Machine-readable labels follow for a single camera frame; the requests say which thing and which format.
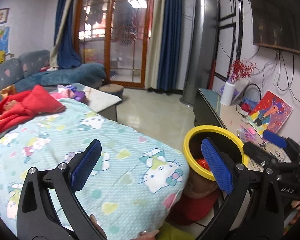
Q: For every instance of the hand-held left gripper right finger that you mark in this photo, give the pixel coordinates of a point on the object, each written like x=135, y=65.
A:
x=217, y=166

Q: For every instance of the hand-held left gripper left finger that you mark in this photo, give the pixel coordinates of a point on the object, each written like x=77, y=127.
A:
x=86, y=166

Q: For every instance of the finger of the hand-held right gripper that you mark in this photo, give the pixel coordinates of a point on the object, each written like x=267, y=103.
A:
x=258, y=153
x=275, y=138

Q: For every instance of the red plastic bag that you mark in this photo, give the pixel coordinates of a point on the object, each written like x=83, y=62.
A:
x=202, y=163

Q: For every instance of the yellow-rimmed waste bin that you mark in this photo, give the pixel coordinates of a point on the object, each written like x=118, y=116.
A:
x=197, y=146

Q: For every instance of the person's right hand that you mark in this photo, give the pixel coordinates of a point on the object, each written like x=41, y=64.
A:
x=298, y=205

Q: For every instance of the person's left hand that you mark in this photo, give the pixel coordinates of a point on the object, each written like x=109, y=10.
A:
x=150, y=233

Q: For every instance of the bead organiser box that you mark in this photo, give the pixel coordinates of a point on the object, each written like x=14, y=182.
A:
x=245, y=135

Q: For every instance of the pink plastic tool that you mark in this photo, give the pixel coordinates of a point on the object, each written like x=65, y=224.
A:
x=251, y=130

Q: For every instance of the colourful figure painting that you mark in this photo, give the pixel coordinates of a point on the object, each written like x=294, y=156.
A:
x=272, y=112

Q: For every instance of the cartoon cat print blanket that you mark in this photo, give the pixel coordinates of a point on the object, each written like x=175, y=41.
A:
x=115, y=155

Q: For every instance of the red stool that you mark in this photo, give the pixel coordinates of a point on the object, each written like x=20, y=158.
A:
x=195, y=210

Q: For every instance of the purple canvas picture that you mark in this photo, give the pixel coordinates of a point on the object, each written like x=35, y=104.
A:
x=238, y=93

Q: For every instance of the television cabinet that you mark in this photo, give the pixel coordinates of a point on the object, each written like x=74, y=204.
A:
x=202, y=110

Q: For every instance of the white ribbed vase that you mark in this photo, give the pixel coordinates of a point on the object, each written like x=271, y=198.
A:
x=227, y=95

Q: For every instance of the white coffee table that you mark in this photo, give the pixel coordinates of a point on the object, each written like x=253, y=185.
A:
x=102, y=97

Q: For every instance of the purple cloth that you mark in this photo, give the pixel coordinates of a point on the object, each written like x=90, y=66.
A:
x=77, y=95

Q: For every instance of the pink cloth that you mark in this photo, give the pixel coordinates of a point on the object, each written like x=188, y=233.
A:
x=60, y=95

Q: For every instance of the red berry branches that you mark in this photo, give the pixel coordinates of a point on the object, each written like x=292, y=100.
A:
x=240, y=70

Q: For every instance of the green cushion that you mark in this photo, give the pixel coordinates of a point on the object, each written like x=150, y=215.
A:
x=175, y=233

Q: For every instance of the red blanket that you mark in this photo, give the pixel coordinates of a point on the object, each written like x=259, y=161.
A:
x=37, y=102

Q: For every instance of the blue stool with brown cushion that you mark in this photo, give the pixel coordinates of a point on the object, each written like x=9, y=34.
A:
x=112, y=88

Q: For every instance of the red narrow cylinder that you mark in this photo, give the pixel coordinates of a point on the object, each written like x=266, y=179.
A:
x=211, y=77

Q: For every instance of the golden gift bag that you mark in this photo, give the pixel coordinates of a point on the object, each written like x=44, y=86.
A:
x=7, y=91

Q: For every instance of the yellow and red carton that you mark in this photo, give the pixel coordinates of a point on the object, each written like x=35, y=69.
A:
x=91, y=55

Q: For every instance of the grey tower air conditioner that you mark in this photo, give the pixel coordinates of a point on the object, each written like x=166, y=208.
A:
x=198, y=55

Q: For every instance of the blue curtain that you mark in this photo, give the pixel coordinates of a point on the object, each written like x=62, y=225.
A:
x=172, y=42
x=67, y=55

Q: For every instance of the blue sofa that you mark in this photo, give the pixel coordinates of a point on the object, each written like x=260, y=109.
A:
x=32, y=62

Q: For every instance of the wooden sliding glass door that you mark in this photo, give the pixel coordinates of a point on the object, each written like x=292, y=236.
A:
x=130, y=42

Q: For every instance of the country map poster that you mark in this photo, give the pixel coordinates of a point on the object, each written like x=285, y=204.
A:
x=0, y=40

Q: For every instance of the wall television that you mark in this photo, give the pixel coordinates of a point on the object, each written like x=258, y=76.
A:
x=277, y=12

